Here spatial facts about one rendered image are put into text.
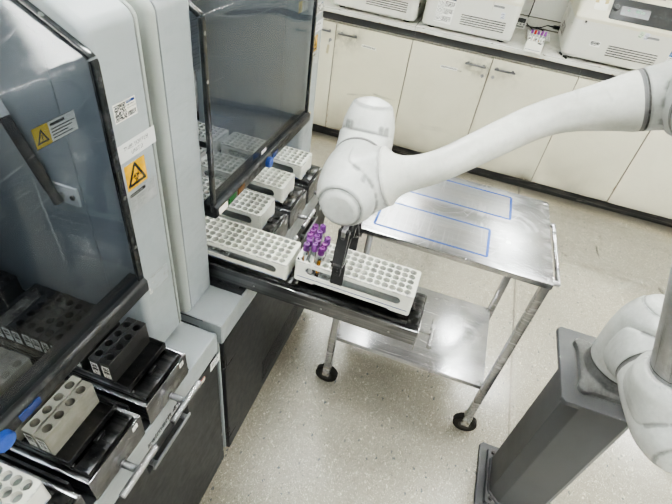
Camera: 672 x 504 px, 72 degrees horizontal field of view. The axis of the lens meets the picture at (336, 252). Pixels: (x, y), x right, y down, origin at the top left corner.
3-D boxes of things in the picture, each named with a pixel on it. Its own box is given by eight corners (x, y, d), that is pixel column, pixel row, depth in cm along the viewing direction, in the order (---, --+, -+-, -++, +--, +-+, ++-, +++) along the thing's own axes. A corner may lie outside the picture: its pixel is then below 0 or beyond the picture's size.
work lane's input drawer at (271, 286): (168, 268, 126) (165, 243, 120) (196, 239, 136) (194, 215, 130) (428, 357, 114) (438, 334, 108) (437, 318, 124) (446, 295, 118)
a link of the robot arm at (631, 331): (645, 347, 122) (698, 289, 108) (667, 406, 109) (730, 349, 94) (583, 331, 124) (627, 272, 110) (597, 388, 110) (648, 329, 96)
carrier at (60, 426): (91, 397, 86) (83, 378, 82) (100, 400, 86) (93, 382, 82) (42, 454, 78) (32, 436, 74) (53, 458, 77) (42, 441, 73)
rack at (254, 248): (182, 249, 122) (179, 231, 118) (202, 228, 130) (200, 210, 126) (285, 283, 117) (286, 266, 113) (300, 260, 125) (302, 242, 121)
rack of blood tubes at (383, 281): (293, 277, 115) (294, 259, 111) (307, 254, 122) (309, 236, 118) (408, 316, 110) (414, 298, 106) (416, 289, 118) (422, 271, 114)
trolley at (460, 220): (313, 379, 190) (338, 221, 137) (346, 303, 225) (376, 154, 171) (474, 437, 180) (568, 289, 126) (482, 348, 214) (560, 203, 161)
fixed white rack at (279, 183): (196, 180, 147) (194, 163, 143) (212, 166, 155) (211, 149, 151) (282, 206, 142) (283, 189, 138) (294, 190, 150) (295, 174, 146)
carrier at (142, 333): (142, 337, 98) (137, 319, 94) (150, 341, 97) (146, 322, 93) (104, 381, 89) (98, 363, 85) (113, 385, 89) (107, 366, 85)
